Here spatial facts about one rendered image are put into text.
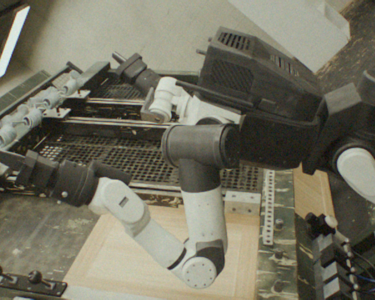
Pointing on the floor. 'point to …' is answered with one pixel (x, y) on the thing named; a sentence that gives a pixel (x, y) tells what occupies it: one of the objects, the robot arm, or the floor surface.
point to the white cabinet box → (300, 27)
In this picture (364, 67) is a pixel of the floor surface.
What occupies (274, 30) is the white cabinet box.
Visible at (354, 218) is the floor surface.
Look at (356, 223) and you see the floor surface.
